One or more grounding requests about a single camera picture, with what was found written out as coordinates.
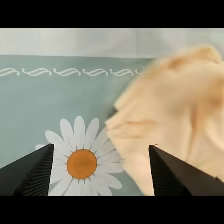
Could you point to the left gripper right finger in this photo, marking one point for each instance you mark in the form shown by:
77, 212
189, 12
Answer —
180, 178

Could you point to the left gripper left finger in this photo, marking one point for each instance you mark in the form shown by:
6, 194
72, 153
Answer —
28, 176

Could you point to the cream T-shirt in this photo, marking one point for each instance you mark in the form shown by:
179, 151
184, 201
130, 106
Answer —
173, 110

